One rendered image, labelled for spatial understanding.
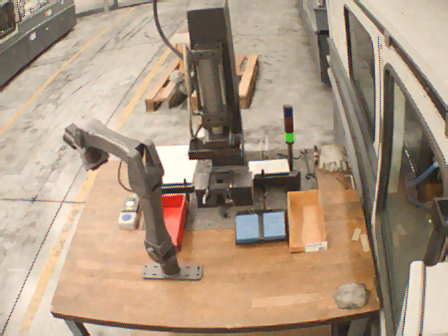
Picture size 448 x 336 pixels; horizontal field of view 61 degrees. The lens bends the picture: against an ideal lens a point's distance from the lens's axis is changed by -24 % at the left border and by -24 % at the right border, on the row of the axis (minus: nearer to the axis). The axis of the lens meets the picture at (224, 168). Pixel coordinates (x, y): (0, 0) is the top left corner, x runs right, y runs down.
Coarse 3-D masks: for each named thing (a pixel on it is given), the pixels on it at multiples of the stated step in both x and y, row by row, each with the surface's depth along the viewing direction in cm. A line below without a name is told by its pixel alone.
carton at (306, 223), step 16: (288, 192) 169; (304, 192) 168; (288, 208) 165; (304, 208) 170; (320, 208) 161; (288, 224) 164; (304, 224) 163; (320, 224) 161; (304, 240) 156; (320, 240) 155
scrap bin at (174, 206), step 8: (168, 200) 178; (176, 200) 177; (184, 200) 174; (168, 208) 179; (176, 208) 179; (184, 208) 173; (168, 216) 175; (176, 216) 174; (184, 216) 172; (168, 224) 171; (176, 224) 171; (168, 232) 167; (176, 232) 167; (176, 240) 156
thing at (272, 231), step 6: (264, 216) 167; (270, 216) 166; (276, 216) 166; (282, 216) 165; (264, 222) 164; (270, 222) 163; (282, 222) 163; (264, 228) 161; (270, 228) 161; (276, 228) 160; (282, 228) 160; (264, 234) 159; (270, 234) 158; (276, 234) 154; (282, 234) 154
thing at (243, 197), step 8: (200, 192) 174; (216, 192) 174; (224, 192) 174; (232, 192) 173; (240, 192) 173; (248, 192) 173; (200, 200) 176; (216, 200) 181; (240, 200) 175; (248, 200) 175
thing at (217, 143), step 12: (216, 132) 164; (228, 132) 165; (192, 144) 169; (204, 144) 165; (216, 144) 162; (228, 144) 162; (240, 144) 166; (192, 156) 166; (204, 156) 166; (216, 156) 166; (228, 156) 165; (240, 156) 165
